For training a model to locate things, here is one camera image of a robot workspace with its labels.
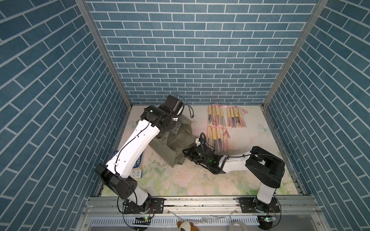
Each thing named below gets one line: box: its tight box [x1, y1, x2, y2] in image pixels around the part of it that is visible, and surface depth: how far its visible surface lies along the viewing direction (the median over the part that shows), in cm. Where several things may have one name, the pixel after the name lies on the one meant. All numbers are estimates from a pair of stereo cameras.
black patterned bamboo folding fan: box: [207, 104, 213, 126], surface depth 117 cm
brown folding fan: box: [214, 104, 222, 126], surface depth 117 cm
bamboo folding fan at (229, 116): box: [225, 106, 233, 128], surface depth 115 cm
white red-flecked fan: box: [234, 106, 242, 129], surface depth 114 cm
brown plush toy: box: [177, 220, 200, 231], surface depth 68 cm
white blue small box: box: [130, 169, 143, 179], surface depth 85 cm
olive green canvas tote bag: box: [148, 115, 198, 168], surface depth 85 cm
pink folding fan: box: [211, 103, 218, 126], surface depth 118 cm
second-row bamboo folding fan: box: [209, 125, 221, 155], surface depth 104 cm
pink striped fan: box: [222, 129, 231, 152], surface depth 103 cm
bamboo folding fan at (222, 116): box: [219, 105, 227, 128], surface depth 118 cm
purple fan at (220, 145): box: [217, 138, 223, 153], surface depth 98 cm
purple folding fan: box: [230, 106, 237, 129], surface depth 114 cm
